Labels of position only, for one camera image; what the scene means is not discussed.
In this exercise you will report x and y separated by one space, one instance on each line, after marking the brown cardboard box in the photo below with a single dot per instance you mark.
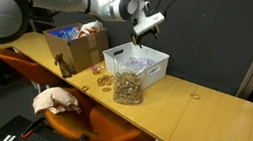
83 51

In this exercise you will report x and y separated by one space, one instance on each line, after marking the white plastic storage bin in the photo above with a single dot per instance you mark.
163 62

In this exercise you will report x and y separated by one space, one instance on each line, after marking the brown moose plush toy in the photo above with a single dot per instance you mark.
64 68

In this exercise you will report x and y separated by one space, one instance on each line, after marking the single tan rubber band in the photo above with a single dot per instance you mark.
103 90
195 96
82 88

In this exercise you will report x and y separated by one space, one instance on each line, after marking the blue printed carton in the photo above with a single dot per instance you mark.
67 33

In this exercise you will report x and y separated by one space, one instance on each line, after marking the clear bag of rubber bands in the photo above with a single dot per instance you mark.
127 89

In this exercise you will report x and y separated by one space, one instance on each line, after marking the large orange shell chair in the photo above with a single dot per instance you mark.
109 133

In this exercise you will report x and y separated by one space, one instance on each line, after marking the small orange shell chair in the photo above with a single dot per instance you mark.
28 66

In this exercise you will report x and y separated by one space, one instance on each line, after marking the peach clothing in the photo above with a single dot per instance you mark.
55 99

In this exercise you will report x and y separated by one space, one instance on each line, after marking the pile of tan rubber bands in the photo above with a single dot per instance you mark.
105 80

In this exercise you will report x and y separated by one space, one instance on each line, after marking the small pink-lid dough tub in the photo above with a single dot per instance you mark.
95 70

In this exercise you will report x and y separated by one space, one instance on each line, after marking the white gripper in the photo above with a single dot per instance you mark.
148 23

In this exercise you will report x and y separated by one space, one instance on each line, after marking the white orange plastic bag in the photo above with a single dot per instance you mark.
93 27

